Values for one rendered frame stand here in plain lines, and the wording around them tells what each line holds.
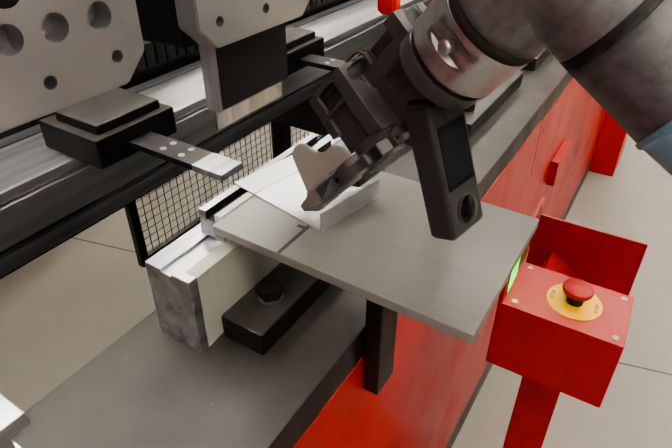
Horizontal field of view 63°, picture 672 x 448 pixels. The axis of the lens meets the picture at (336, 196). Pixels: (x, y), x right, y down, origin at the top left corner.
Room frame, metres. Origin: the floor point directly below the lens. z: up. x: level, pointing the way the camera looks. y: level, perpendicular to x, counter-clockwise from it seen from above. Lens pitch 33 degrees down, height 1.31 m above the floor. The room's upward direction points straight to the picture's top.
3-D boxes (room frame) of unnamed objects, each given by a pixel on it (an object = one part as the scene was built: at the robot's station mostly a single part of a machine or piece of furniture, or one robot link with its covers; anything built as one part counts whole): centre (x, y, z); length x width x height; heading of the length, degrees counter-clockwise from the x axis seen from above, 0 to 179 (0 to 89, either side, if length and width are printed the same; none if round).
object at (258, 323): (0.52, 0.02, 0.89); 0.30 x 0.05 x 0.03; 148
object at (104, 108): (0.60, 0.23, 1.01); 0.26 x 0.12 x 0.05; 58
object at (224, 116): (0.52, 0.09, 1.13); 0.10 x 0.02 x 0.10; 148
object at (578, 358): (0.60, -0.34, 0.75); 0.20 x 0.16 x 0.18; 149
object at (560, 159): (1.30, -0.60, 0.59); 0.15 x 0.02 x 0.07; 148
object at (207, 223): (0.54, 0.07, 0.99); 0.20 x 0.03 x 0.03; 148
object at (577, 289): (0.56, -0.33, 0.79); 0.04 x 0.04 x 0.04
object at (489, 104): (1.00, -0.29, 0.89); 0.30 x 0.05 x 0.03; 148
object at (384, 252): (0.44, -0.04, 1.00); 0.26 x 0.18 x 0.01; 58
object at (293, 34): (0.90, 0.04, 1.01); 0.26 x 0.12 x 0.05; 58
